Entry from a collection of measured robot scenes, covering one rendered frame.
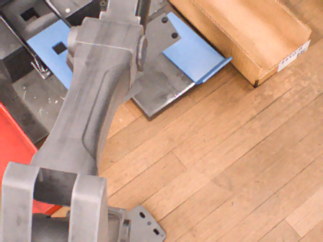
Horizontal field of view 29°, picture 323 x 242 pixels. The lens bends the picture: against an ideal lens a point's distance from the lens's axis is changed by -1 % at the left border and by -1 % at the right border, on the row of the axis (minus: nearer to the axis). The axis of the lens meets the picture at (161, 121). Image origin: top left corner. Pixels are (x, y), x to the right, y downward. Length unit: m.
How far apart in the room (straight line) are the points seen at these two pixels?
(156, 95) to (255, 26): 0.24
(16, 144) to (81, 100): 0.45
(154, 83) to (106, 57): 0.41
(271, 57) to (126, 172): 0.33
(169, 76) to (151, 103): 0.06
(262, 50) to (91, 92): 0.56
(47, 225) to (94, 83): 0.15
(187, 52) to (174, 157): 0.19
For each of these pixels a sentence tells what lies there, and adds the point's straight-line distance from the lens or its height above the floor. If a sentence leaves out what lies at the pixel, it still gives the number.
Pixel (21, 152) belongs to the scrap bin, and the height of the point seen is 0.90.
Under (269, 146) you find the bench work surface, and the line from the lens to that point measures 1.06.
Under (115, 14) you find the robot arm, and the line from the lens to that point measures 0.78.
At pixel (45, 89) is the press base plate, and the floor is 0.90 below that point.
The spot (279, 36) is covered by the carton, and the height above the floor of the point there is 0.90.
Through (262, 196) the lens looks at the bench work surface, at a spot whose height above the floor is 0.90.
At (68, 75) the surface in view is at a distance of 1.01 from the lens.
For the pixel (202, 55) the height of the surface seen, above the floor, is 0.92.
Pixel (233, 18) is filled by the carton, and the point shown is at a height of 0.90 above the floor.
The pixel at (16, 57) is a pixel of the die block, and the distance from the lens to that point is 1.08.
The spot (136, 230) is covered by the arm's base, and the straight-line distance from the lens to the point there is 0.99.
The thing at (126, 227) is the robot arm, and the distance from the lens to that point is 0.86.
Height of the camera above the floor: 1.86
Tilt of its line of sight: 65 degrees down
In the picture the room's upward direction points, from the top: straight up
